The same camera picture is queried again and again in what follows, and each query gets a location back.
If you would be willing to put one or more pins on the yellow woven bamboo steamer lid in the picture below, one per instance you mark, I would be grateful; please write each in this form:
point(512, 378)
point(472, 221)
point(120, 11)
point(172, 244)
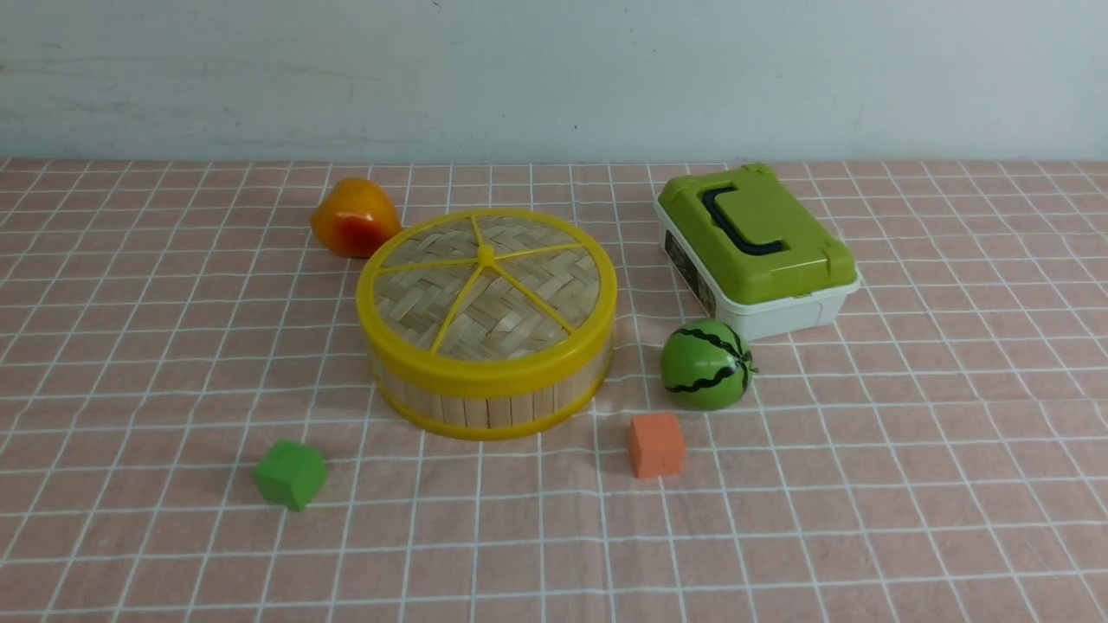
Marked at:
point(488, 303)

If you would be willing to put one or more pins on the bamboo steamer basket yellow rim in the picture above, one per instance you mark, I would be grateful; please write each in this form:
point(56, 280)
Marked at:
point(503, 417)

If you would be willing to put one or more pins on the green toy watermelon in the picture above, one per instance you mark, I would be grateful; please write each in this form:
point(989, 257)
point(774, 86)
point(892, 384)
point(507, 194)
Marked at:
point(706, 366)

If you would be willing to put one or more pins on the orange foam cube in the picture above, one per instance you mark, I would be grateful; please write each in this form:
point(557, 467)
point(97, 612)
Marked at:
point(656, 445)

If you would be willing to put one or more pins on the green lidded white storage box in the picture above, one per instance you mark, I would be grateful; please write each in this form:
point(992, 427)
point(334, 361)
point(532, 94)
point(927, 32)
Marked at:
point(750, 252)

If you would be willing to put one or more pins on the orange yellow toy pear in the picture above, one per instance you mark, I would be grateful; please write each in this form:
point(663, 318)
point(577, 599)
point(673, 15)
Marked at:
point(355, 219)

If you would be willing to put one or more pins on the green foam cube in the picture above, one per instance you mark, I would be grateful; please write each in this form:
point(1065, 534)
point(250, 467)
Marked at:
point(291, 474)

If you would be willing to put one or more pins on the pink checkered tablecloth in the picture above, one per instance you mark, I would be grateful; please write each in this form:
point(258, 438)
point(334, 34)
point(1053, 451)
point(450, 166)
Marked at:
point(938, 455)

